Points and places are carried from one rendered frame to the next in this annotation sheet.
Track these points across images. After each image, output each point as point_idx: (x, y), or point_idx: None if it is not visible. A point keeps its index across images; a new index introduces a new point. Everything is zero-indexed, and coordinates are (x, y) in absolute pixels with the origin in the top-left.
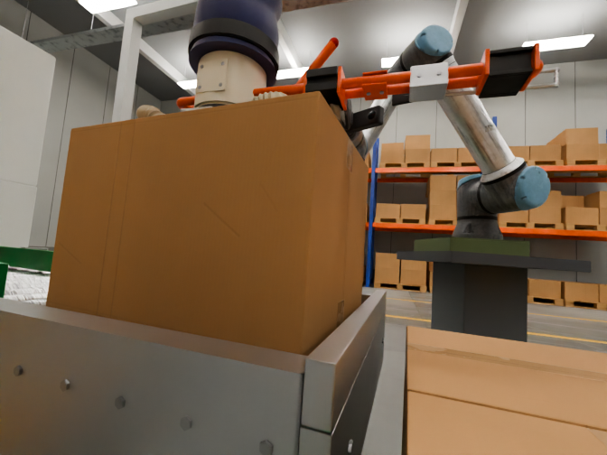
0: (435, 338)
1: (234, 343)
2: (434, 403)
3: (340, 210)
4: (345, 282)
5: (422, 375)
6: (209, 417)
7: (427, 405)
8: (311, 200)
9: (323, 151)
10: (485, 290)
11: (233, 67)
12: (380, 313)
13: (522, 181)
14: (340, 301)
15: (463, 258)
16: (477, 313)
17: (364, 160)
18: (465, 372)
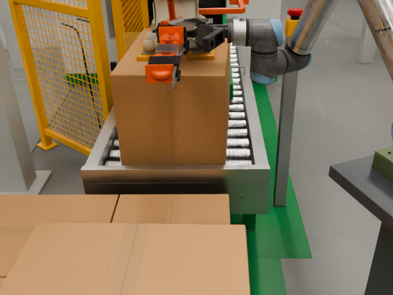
0: (202, 203)
1: (100, 154)
2: (110, 199)
3: (156, 116)
4: (176, 150)
5: (134, 197)
6: None
7: (108, 197)
8: (115, 118)
9: (121, 97)
10: None
11: (156, 7)
12: (215, 177)
13: (392, 125)
14: (169, 158)
15: (337, 178)
16: (389, 246)
17: (265, 52)
18: (145, 208)
